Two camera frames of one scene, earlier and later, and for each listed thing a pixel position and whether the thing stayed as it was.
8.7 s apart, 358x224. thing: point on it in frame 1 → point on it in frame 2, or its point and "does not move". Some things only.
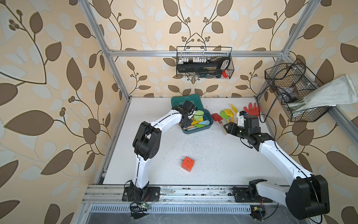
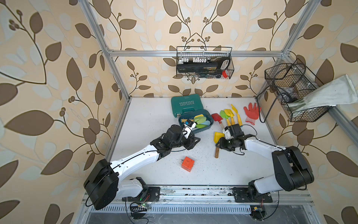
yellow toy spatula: [229, 112] does not move
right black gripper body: [236, 130] → [227, 144]
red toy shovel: [216, 117] does not move
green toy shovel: [224, 115] does not move
